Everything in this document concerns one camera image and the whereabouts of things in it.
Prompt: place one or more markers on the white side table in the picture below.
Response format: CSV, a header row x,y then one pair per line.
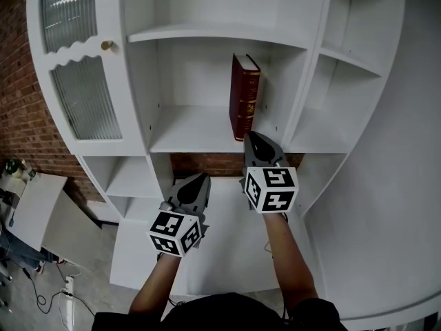
x,y
38,205

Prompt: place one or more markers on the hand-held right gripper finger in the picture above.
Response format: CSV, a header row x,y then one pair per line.
x,y
247,153
280,155

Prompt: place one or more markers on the white shelf cabinet with desk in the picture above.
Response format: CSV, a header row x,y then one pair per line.
x,y
234,253

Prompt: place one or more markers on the grey metal box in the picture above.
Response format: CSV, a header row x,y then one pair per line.
x,y
12,198

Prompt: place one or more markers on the white power strip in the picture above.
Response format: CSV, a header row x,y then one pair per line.
x,y
70,283

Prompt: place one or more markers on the blue scissors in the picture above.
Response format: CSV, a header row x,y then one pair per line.
x,y
12,221

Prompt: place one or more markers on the brass door knob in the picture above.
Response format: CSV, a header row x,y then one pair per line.
x,y
107,45

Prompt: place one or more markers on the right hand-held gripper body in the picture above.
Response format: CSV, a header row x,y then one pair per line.
x,y
272,190

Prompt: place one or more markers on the dark red hardcover book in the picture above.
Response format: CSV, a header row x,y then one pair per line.
x,y
244,98

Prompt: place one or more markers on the green potted plant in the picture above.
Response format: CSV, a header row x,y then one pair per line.
x,y
12,167

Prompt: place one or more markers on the person's right forearm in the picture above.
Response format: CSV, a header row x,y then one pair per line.
x,y
289,260

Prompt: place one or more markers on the white ribbed glass cabinet door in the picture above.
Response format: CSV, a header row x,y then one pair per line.
x,y
119,81

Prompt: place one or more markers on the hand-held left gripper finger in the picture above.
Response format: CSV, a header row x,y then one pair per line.
x,y
174,193
206,198

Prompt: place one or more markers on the person's black clothing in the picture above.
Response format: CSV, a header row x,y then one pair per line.
x,y
220,312

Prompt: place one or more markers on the person's left forearm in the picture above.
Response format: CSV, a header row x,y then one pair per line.
x,y
155,285

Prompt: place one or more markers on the small clear bottle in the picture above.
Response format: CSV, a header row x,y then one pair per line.
x,y
32,174

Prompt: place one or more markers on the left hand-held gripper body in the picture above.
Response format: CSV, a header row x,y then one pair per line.
x,y
172,233

